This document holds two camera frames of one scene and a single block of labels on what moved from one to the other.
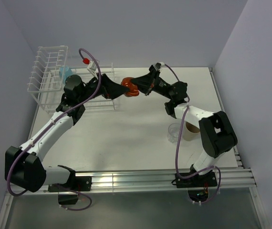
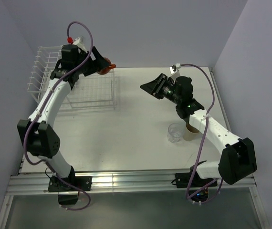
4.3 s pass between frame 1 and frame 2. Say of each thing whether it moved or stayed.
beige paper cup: stayed
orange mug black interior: moved
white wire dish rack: stayed
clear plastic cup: stayed
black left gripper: moved
